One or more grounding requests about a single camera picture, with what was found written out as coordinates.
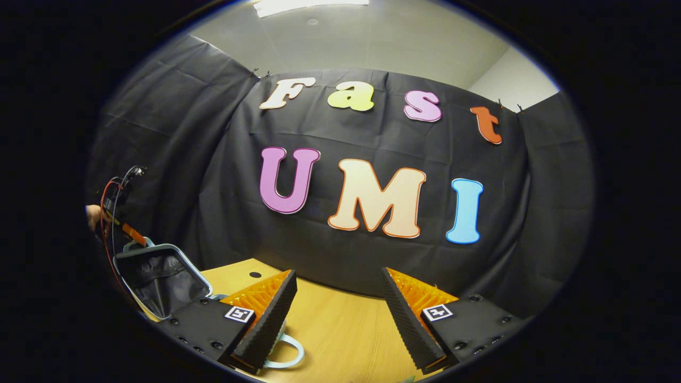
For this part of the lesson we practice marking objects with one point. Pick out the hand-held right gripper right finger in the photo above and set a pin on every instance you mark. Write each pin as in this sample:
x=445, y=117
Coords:
x=407, y=324

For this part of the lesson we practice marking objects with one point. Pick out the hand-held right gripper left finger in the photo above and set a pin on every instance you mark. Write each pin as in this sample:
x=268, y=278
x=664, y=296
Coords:
x=266, y=324

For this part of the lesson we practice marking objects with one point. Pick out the rectangular ceiling light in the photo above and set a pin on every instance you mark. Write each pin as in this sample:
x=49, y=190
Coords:
x=308, y=5

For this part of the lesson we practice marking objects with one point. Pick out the black backdrop cloth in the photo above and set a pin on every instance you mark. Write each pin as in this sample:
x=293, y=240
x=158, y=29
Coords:
x=346, y=255

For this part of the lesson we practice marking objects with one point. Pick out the small light blue suitcase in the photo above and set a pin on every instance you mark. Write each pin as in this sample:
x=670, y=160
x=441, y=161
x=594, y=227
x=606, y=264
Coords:
x=159, y=276

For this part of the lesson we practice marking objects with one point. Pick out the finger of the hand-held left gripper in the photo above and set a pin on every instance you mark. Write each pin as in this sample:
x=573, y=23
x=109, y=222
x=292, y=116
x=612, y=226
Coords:
x=133, y=234

